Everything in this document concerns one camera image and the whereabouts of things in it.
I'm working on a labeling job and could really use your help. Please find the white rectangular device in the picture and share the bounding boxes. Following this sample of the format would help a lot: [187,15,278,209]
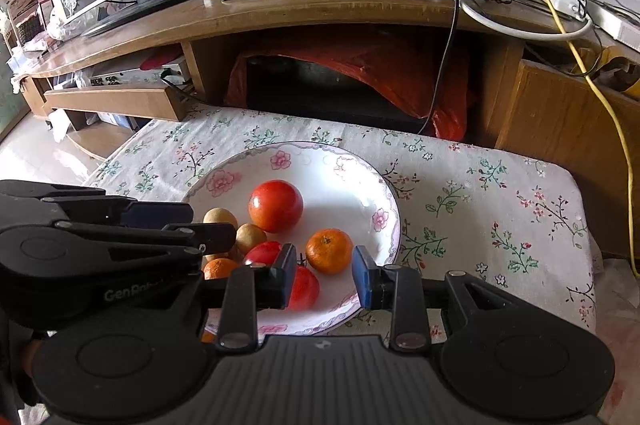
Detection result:
[592,8,640,46]

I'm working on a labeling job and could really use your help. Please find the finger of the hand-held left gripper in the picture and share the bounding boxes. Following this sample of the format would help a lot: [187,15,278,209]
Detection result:
[67,223,237,277]
[0,179,195,230]

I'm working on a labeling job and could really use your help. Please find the floral tablecloth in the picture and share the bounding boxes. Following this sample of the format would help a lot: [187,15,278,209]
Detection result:
[82,102,598,346]

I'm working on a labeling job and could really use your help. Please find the black hanging cable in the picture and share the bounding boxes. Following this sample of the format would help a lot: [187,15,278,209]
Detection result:
[417,0,461,136]

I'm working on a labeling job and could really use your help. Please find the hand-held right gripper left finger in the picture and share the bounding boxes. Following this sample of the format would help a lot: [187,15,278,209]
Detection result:
[200,243,298,351]

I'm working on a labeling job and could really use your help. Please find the printed cardboard boxes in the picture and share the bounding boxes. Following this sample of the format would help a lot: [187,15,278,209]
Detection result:
[0,0,46,51]

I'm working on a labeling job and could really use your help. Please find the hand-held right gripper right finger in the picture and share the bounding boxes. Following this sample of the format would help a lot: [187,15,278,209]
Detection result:
[351,245,521,352]

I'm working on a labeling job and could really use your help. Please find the thick white cable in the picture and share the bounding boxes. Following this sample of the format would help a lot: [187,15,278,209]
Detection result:
[460,0,593,41]

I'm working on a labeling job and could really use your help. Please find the silver media player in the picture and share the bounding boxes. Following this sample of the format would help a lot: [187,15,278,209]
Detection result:
[90,62,191,86]

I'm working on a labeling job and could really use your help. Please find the orange mandarin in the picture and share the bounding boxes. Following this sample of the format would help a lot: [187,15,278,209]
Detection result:
[202,257,241,282]
[305,228,354,276]

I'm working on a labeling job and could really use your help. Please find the white floral rimmed plate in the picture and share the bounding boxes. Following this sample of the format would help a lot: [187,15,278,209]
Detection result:
[181,141,402,337]

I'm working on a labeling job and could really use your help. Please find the large red tomato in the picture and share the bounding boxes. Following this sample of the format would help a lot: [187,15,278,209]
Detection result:
[248,180,304,234]

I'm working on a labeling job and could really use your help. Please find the flat red item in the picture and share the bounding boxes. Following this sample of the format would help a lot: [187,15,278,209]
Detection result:
[140,52,181,71]

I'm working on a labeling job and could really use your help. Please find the red plastic bag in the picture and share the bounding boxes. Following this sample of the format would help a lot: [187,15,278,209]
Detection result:
[225,32,473,141]

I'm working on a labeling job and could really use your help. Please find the small red tomato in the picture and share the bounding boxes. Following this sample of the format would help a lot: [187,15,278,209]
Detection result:
[242,241,283,266]
[286,264,321,311]

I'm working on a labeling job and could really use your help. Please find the small brown round fruit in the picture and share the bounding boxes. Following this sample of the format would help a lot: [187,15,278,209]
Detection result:
[203,207,239,231]
[235,223,268,256]

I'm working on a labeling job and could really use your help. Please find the wooden television cabinet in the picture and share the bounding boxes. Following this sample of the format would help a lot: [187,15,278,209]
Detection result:
[15,0,640,261]

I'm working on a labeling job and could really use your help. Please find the yellow cable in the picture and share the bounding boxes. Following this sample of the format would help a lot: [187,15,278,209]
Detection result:
[367,0,640,278]

